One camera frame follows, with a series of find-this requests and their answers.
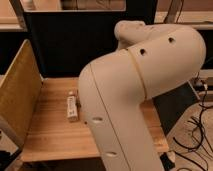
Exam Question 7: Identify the white eraser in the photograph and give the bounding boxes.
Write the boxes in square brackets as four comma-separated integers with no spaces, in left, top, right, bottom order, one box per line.
[67,91,78,122]

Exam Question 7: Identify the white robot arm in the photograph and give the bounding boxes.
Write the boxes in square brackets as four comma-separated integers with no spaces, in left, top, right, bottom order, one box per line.
[78,20,206,171]

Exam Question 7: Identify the black back panel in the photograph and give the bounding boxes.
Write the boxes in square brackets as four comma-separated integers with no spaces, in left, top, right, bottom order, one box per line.
[24,0,157,77]

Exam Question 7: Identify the right dark side panel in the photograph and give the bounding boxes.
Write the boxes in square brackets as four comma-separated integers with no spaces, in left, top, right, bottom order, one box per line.
[153,83,198,135]

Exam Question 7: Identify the left wooden side panel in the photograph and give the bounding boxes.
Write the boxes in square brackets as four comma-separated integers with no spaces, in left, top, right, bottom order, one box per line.
[0,39,42,148]

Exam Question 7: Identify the black floor cables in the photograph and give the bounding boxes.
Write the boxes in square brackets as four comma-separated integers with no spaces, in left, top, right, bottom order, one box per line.
[172,99,213,171]

